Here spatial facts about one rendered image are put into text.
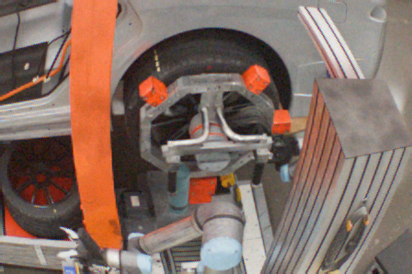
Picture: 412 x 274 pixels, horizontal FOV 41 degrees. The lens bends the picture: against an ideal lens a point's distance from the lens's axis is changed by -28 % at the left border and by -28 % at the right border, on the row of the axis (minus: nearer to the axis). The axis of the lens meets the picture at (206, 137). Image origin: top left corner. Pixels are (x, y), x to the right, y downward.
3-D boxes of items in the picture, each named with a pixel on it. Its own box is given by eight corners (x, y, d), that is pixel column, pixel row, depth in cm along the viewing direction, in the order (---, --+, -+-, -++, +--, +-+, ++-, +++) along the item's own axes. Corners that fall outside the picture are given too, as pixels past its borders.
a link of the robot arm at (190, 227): (227, 178, 202) (119, 233, 228) (225, 209, 195) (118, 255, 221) (254, 197, 208) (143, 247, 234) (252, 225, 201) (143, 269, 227)
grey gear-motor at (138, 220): (148, 211, 367) (147, 167, 341) (162, 268, 339) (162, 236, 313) (117, 211, 364) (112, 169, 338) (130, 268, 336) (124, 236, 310)
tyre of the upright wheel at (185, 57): (192, 152, 356) (293, 74, 328) (200, 189, 341) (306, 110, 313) (97, 94, 315) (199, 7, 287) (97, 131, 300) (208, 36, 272)
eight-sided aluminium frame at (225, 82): (260, 160, 329) (275, 72, 290) (263, 171, 325) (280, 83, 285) (139, 170, 320) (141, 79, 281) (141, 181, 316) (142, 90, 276)
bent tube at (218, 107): (256, 107, 295) (258, 88, 287) (267, 143, 282) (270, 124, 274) (212, 109, 292) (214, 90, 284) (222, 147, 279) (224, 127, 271)
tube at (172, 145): (207, 110, 292) (209, 90, 284) (215, 147, 279) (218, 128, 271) (162, 113, 289) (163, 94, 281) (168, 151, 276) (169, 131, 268)
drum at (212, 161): (220, 132, 311) (223, 108, 301) (230, 172, 297) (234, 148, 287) (186, 134, 309) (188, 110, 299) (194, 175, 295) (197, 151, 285)
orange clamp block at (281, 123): (267, 121, 313) (285, 120, 314) (270, 135, 308) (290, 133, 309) (268, 109, 308) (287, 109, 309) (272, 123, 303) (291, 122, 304)
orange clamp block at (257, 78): (253, 82, 294) (266, 70, 290) (257, 96, 289) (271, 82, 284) (240, 75, 290) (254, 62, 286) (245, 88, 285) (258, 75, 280)
